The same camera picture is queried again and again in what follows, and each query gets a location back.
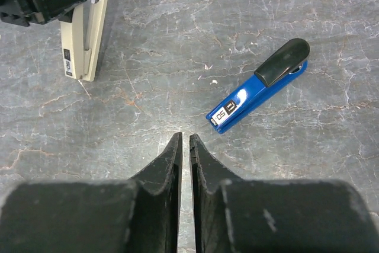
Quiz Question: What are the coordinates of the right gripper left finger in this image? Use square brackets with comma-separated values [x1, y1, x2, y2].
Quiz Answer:
[1, 133, 182, 252]

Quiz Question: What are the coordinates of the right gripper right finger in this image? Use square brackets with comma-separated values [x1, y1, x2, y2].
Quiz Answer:
[189, 134, 378, 252]

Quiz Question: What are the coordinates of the beige stapler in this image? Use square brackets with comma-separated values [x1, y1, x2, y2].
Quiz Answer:
[60, 0, 108, 82]

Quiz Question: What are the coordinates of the blue stapler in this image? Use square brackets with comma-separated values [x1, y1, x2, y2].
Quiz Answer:
[206, 38, 310, 134]

